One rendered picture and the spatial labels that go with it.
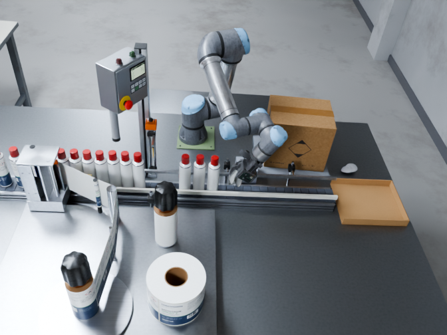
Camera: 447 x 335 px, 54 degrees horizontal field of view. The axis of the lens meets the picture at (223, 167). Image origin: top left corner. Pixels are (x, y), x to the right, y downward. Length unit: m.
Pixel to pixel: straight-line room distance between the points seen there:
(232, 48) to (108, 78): 0.56
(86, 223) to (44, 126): 0.78
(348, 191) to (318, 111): 0.41
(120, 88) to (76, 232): 0.61
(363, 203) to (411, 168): 1.75
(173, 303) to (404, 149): 2.98
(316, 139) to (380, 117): 2.30
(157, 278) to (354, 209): 1.02
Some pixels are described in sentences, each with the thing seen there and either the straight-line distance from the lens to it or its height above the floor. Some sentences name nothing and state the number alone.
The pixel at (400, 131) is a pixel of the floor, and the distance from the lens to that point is 4.28.
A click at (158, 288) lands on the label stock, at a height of 1.02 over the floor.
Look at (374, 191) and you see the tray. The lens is 2.26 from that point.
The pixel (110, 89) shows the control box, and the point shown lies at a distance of 1.70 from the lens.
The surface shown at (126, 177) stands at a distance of 1.93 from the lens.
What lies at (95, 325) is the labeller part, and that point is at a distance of 1.62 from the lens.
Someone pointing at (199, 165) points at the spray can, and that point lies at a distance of 1.87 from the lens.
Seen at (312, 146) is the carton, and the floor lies 1.01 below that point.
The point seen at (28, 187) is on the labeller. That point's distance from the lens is 1.90.
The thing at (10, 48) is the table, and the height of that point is 0.60.
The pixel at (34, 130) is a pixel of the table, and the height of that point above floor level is 0.83.
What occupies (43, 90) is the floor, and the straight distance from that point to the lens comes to 4.37.
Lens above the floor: 2.30
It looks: 42 degrees down
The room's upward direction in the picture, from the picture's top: 6 degrees clockwise
